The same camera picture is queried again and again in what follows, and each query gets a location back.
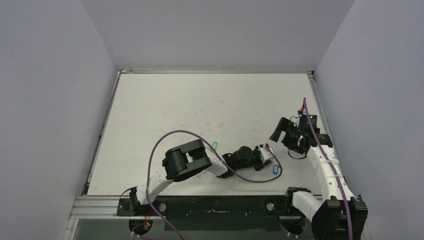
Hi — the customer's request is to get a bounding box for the blue tagged key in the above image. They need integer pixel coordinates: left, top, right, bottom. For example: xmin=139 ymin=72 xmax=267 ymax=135
xmin=272 ymin=164 xmax=281 ymax=176

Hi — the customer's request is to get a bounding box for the green tagged key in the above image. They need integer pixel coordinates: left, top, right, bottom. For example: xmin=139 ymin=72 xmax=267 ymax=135
xmin=212 ymin=141 xmax=218 ymax=150

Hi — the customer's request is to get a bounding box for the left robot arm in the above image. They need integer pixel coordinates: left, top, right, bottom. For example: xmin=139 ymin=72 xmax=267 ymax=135
xmin=129 ymin=139 xmax=275 ymax=216

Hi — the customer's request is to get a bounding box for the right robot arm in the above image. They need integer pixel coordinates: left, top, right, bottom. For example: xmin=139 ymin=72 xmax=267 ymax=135
xmin=269 ymin=114 xmax=368 ymax=240

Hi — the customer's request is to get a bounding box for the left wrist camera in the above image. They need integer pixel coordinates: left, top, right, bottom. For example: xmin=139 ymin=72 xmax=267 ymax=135
xmin=257 ymin=144 xmax=275 ymax=163

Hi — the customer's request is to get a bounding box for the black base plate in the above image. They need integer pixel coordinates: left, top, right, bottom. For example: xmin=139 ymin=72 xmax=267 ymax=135
xmin=115 ymin=195 xmax=316 ymax=232

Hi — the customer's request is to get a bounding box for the aluminium rail front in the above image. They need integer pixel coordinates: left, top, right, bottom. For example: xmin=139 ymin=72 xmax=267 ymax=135
xmin=67 ymin=195 xmax=368 ymax=220

